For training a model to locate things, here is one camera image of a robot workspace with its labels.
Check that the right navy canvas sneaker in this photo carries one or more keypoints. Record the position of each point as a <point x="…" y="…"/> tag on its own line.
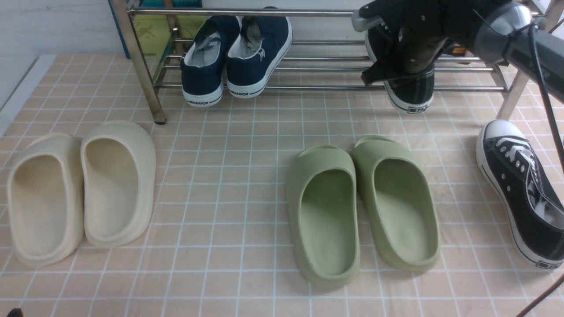
<point x="260" y="46"/>

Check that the navy canvas sneaker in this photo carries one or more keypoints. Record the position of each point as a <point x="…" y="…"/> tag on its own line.
<point x="202" y="64"/>
<point x="260" y="46"/>

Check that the left navy canvas sneaker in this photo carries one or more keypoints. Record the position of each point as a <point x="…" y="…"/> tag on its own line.
<point x="202" y="64"/>

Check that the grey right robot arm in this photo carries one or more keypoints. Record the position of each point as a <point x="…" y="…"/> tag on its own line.
<point x="492" y="30"/>

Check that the green and blue box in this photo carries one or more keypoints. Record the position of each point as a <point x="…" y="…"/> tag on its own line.
<point x="153" y="30"/>

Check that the black canvas sneaker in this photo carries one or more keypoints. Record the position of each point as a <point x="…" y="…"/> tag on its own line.
<point x="510" y="165"/>
<point x="411" y="95"/>

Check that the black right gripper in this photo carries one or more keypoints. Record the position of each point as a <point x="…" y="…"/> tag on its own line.
<point x="458" y="20"/>

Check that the steel shoe rack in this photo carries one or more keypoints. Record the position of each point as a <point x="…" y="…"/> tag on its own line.
<point x="151" y="84"/>

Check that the right green foam slipper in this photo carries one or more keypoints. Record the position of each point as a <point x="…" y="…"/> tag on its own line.
<point x="399" y="203"/>

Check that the right cream foam slipper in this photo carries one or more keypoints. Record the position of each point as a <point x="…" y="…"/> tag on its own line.
<point x="119" y="171"/>

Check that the left cream foam slipper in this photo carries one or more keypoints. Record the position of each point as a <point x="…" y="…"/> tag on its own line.
<point x="45" y="200"/>

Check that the left green foam slipper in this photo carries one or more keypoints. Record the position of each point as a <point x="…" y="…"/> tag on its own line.
<point x="321" y="203"/>

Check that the cream foam slipper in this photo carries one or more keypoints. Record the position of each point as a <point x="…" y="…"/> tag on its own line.
<point x="45" y="200"/>
<point x="119" y="171"/>

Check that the green foam slipper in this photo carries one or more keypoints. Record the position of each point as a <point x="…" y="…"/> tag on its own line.
<point x="399" y="203"/>
<point x="321" y="203"/>

